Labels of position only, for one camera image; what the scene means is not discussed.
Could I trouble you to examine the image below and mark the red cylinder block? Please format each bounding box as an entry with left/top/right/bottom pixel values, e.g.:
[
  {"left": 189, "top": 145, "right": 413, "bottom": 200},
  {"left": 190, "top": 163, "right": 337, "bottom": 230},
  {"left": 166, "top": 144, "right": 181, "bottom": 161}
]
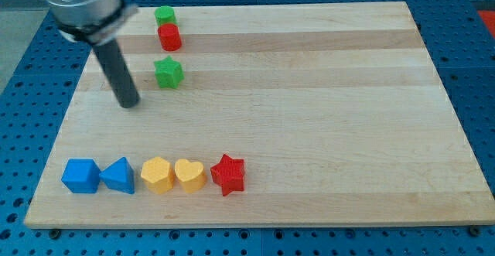
[{"left": 157, "top": 23, "right": 182, "bottom": 51}]

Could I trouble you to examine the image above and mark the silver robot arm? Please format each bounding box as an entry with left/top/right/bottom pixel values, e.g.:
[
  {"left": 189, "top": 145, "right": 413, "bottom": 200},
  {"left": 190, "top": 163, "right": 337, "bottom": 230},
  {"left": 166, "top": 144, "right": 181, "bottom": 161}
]
[{"left": 44, "top": 0, "right": 138, "bottom": 46}]

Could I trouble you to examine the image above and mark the green star block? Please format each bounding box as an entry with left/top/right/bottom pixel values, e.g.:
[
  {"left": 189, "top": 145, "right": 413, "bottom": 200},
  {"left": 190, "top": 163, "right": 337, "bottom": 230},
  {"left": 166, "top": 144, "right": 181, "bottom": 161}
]
[{"left": 154, "top": 56, "right": 184, "bottom": 89}]

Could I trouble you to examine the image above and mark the blue triangle block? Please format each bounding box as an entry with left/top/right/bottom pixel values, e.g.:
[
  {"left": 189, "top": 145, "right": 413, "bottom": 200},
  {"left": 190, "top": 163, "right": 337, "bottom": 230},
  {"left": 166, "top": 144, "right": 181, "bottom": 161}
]
[{"left": 99, "top": 157, "right": 135, "bottom": 195}]

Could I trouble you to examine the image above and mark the yellow heart block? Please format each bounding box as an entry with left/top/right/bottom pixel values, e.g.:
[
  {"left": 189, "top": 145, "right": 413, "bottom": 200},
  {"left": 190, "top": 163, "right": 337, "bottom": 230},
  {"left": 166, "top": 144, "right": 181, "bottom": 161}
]
[{"left": 174, "top": 159, "right": 207, "bottom": 193}]

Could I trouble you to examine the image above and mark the black pusher rod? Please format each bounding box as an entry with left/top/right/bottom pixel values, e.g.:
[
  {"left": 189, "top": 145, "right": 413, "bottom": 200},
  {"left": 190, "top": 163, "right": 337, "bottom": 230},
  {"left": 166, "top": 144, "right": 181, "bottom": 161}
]
[{"left": 92, "top": 39, "right": 140, "bottom": 108}]

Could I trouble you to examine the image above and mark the green cylinder block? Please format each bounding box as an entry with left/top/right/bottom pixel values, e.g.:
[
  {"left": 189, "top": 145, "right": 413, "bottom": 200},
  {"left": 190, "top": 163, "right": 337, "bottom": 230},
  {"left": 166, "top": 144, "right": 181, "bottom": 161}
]
[{"left": 154, "top": 5, "right": 177, "bottom": 26}]

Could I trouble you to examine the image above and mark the wooden board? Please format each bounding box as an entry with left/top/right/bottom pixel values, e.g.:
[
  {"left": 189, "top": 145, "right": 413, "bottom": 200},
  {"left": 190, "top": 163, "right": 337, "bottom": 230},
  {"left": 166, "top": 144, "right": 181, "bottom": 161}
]
[{"left": 25, "top": 2, "right": 494, "bottom": 229}]

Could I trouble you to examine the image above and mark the yellow hexagon block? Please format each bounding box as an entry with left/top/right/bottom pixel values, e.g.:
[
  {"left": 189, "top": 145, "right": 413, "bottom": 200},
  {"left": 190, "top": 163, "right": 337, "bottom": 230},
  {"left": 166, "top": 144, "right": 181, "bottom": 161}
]
[{"left": 141, "top": 157, "right": 175, "bottom": 194}]

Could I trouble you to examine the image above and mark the red star block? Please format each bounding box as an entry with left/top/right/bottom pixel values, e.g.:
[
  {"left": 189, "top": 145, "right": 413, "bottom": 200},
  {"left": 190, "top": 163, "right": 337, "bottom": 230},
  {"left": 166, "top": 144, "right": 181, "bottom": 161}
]
[{"left": 210, "top": 154, "right": 245, "bottom": 196}]

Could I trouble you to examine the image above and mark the blue cube block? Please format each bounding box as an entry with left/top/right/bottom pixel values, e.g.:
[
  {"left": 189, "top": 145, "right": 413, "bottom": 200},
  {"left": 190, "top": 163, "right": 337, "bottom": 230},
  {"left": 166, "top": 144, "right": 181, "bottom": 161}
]
[{"left": 61, "top": 159, "right": 101, "bottom": 193}]

